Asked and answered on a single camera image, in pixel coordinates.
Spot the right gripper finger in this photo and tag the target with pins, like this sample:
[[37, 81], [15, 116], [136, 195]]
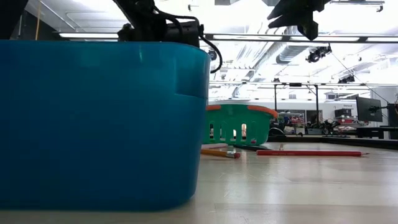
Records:
[[286, 19], [289, 5]]

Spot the red pencil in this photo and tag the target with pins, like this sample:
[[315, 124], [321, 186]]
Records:
[[311, 153]]

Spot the pink pen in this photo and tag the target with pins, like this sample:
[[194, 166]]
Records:
[[214, 146]]

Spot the yellow pencil with pink eraser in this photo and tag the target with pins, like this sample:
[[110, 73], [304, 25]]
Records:
[[217, 153]]

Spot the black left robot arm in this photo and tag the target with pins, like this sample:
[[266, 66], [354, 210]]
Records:
[[140, 15]]

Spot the black ceiling spotlight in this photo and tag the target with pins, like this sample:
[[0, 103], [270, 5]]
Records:
[[346, 79], [317, 54]]

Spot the overhead beam with lights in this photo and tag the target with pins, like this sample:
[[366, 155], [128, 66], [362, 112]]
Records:
[[210, 36]]

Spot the black computer monitor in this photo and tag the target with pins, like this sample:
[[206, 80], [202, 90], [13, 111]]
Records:
[[392, 115], [369, 109]]

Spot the green basket with red rim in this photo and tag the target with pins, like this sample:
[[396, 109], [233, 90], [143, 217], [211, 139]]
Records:
[[236, 121]]

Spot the black pencil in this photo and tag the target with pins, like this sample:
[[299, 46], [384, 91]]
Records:
[[248, 147]]

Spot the black background desk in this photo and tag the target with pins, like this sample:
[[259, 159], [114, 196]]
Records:
[[373, 130]]

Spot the green cactus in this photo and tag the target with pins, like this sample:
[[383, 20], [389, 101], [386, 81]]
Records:
[[124, 35]]

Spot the blue plastic bin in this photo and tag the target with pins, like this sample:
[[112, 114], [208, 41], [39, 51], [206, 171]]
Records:
[[93, 124]]

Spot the black hanging camera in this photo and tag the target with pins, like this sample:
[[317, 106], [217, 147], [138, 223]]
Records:
[[212, 55]]

